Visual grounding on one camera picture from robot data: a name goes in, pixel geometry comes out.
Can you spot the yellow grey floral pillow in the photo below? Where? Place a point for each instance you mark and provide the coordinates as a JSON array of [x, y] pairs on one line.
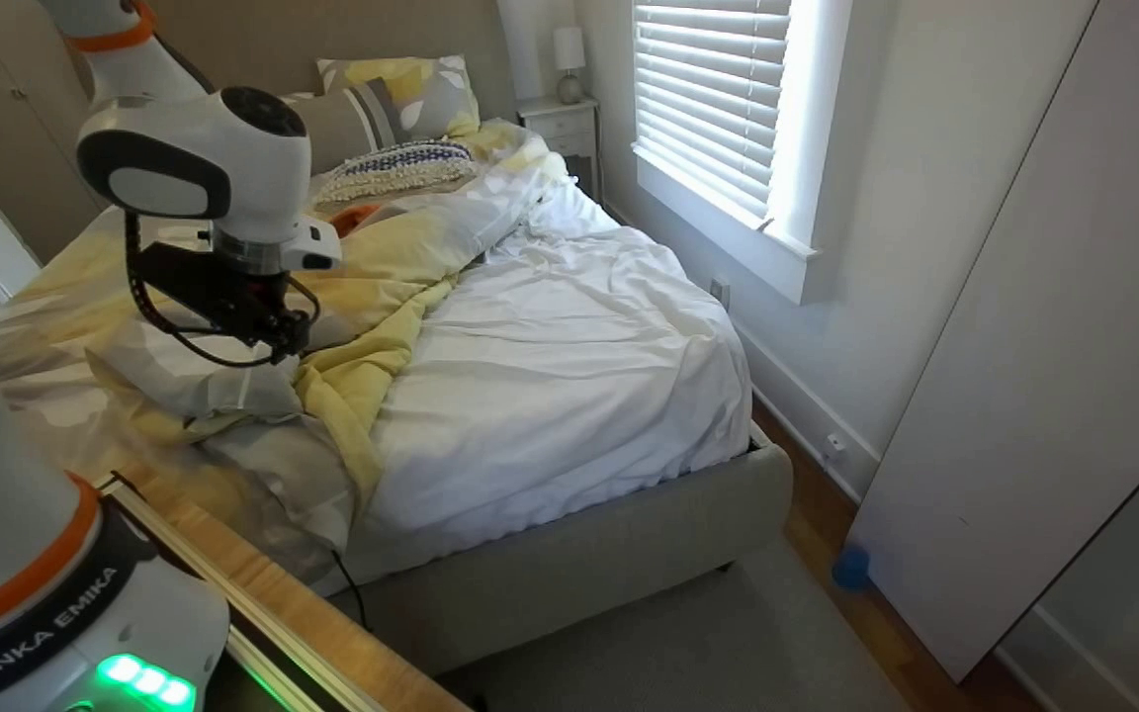
[[423, 83]]

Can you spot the tall white door panel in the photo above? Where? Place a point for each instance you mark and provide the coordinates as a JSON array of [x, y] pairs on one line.
[[1031, 330]]

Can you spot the blue door stopper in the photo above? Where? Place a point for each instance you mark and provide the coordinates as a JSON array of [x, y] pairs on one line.
[[857, 563]]

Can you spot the blue white knitted cushion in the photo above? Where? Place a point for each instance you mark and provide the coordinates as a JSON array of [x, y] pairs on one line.
[[394, 166]]

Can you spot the grey upholstered bed frame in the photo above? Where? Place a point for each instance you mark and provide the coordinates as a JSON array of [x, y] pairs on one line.
[[570, 566]]

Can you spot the white window blinds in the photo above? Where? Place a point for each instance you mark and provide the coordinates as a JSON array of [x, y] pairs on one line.
[[711, 92], [807, 160]]

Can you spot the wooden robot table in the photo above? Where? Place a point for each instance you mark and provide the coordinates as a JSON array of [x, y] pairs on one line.
[[306, 619]]

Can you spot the white wall outlet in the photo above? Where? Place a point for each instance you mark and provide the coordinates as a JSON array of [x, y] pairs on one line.
[[837, 446]]

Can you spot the grey padded headboard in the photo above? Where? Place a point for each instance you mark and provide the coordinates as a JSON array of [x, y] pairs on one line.
[[306, 34]]

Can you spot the yellow grey floral comforter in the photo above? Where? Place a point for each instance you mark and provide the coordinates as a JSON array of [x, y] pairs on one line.
[[373, 278]]

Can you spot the white nightstand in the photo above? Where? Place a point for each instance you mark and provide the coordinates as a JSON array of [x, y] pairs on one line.
[[568, 132]]

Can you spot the small white table lamp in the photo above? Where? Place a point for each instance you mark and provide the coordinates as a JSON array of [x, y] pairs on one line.
[[570, 57]]

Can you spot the orange cloth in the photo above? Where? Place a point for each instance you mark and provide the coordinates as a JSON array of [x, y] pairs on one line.
[[359, 219]]

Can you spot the aluminium rail frame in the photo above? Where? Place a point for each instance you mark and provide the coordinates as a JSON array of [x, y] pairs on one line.
[[273, 659]]

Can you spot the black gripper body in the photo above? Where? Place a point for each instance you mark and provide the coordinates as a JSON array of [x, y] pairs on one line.
[[219, 290]]

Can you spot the white bed sheet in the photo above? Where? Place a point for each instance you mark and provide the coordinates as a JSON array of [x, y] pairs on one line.
[[554, 371]]

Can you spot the grey striped pillow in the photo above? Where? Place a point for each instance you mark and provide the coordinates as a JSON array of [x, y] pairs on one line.
[[336, 123]]

